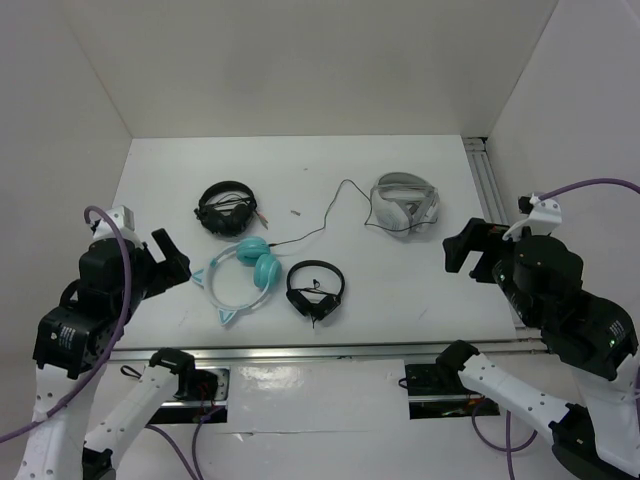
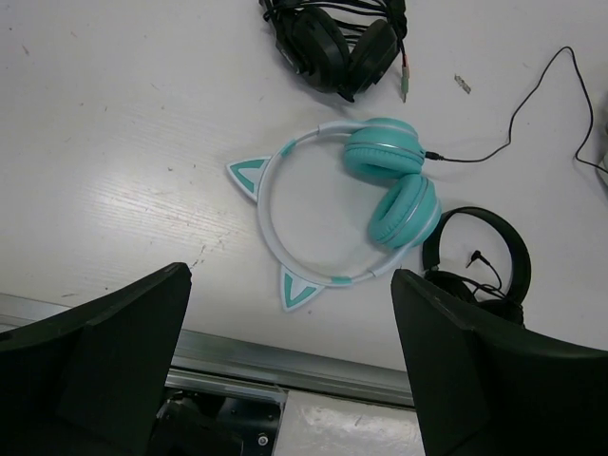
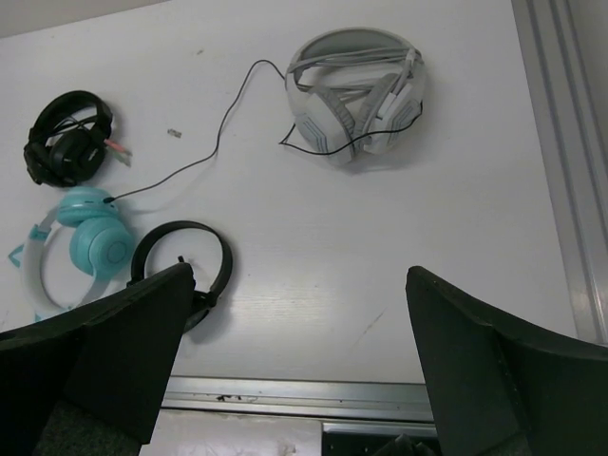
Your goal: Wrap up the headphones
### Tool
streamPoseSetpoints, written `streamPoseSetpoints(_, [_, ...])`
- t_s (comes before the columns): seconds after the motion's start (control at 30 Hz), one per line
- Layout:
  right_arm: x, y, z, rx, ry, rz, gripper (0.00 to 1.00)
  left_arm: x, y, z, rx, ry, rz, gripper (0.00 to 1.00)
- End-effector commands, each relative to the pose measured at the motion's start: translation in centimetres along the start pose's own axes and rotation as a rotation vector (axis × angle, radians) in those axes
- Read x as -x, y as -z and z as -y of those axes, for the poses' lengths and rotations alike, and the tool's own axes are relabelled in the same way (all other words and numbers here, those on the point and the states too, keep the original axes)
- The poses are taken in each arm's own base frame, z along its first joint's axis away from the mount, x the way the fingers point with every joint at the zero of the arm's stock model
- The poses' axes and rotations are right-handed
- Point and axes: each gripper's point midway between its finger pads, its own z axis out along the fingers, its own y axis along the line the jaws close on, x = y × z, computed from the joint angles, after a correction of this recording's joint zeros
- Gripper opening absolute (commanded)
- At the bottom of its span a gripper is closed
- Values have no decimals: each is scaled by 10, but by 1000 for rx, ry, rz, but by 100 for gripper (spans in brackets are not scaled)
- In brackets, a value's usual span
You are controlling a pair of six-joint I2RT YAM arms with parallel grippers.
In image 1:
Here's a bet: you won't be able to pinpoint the teal cat ear headphones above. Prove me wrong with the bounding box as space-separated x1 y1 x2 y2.
191 236 282 327

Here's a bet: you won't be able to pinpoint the thin black headphone cable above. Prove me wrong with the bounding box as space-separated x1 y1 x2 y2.
269 179 401 249

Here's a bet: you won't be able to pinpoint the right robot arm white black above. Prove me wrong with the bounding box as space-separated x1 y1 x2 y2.
436 218 639 479

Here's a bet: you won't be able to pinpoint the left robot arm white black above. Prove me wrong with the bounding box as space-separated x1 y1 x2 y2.
16 229 219 479

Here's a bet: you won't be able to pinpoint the small black headphones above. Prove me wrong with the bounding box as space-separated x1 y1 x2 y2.
286 260 346 327

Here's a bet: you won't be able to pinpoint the white grey gaming headset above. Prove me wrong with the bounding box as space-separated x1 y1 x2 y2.
370 172 440 238

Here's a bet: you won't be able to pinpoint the black headset with jacks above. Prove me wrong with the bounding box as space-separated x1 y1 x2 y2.
194 181 268 238

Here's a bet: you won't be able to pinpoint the aluminium rail right side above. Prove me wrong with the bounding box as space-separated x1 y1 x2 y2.
462 137 508 224

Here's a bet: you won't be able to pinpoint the aluminium rail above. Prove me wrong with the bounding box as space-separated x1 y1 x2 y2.
107 335 546 363
462 137 508 224

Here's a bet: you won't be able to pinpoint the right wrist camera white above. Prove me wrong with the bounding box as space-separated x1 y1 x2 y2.
502 194 562 242

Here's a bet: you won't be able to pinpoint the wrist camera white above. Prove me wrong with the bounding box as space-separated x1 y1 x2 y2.
91 205 140 245
502 194 562 242

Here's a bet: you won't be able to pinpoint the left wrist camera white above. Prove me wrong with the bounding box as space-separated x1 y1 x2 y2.
91 205 140 245

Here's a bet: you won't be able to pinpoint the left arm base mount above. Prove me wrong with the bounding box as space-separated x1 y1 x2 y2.
150 367 230 425

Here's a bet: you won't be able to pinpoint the aluminium rail front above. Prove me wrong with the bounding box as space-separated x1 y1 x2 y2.
107 335 546 363

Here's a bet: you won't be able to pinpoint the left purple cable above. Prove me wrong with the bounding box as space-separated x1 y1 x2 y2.
0 205 134 444

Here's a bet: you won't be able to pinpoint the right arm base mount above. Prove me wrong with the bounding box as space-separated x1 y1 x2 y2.
398 363 500 420

